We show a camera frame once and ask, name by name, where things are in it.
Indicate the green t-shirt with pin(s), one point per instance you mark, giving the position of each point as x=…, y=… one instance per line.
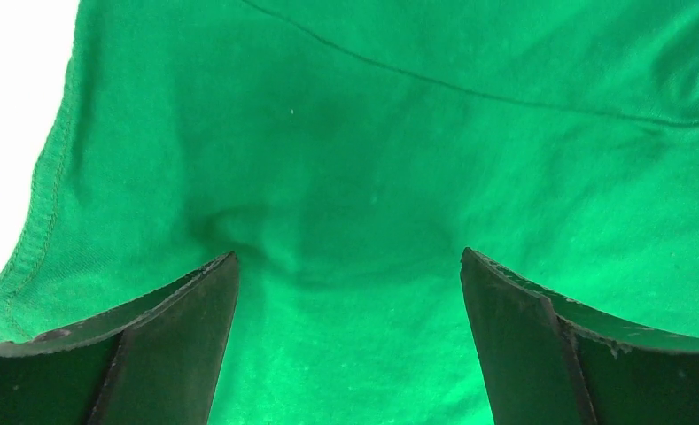
x=348, y=152

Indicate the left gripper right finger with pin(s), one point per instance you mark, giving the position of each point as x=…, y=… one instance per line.
x=549, y=359

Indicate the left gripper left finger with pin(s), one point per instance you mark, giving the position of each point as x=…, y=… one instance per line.
x=153, y=360

